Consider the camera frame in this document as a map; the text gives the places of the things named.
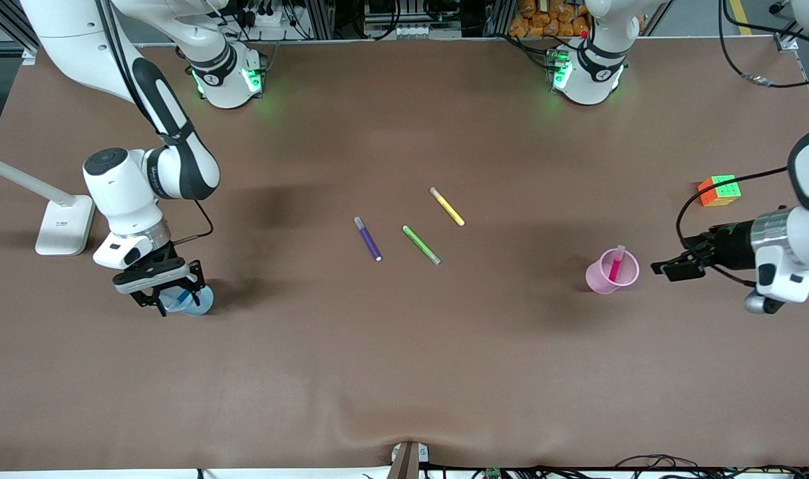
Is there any aluminium frame post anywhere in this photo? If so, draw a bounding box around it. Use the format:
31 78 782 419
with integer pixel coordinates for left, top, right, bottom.
774 0 809 53
0 0 69 65

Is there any white lamp stand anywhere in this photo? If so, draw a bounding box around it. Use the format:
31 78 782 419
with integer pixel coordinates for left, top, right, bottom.
0 152 96 257

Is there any long white socket strip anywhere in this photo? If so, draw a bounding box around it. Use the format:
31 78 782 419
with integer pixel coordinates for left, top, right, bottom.
365 23 445 39

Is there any yellow marker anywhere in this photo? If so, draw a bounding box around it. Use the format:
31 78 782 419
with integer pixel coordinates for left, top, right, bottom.
429 187 466 228

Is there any green marker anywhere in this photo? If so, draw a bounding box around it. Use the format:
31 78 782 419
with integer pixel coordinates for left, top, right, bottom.
402 225 442 266

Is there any purple marker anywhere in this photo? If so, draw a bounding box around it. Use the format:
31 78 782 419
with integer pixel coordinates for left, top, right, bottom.
353 216 383 262

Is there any black cable bundle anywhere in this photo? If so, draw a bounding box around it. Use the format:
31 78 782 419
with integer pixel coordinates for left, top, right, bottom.
614 454 809 479

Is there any white power strip with plugs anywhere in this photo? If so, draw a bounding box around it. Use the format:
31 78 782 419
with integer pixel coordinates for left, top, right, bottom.
242 5 292 29

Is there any metal table edge bracket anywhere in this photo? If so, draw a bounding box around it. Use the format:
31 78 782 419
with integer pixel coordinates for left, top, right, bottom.
388 441 430 479

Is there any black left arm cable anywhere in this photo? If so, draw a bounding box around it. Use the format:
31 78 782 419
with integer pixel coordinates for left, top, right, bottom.
675 0 809 288

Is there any blue mesh cup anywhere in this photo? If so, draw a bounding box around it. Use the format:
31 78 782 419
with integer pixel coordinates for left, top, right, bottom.
158 283 214 317

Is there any pink mesh cup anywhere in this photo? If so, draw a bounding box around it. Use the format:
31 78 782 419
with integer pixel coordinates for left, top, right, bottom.
585 247 641 294

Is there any colourful puzzle cube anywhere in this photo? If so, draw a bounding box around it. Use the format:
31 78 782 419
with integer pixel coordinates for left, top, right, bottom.
697 174 742 208

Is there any brown table cover mat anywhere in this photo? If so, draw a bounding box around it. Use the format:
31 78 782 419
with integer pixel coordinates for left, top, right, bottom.
0 37 809 472

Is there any pile of orange objects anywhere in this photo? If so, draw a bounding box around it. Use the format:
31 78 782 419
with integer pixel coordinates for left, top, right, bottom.
509 0 591 39

